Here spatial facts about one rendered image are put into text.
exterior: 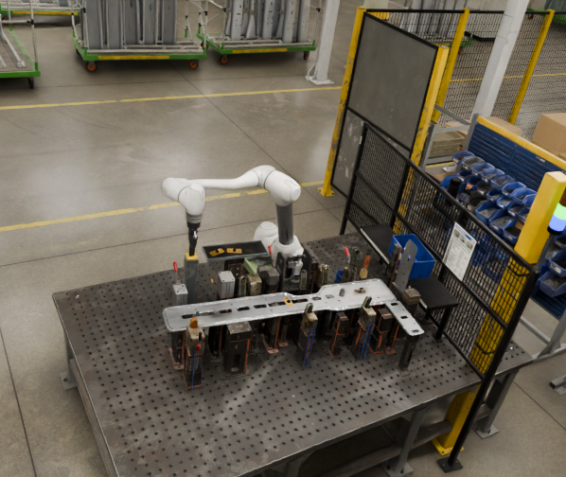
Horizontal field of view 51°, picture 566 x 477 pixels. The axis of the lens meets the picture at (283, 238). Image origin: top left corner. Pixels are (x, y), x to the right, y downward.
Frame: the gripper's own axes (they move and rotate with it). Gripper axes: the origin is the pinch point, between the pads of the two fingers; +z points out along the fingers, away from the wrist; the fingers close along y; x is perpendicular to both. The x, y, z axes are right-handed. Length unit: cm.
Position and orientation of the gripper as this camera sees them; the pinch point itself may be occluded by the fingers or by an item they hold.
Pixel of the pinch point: (191, 250)
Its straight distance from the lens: 343.7
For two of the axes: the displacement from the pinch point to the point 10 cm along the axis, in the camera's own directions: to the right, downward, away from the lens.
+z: -1.4, 8.3, 5.4
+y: 3.5, 5.5, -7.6
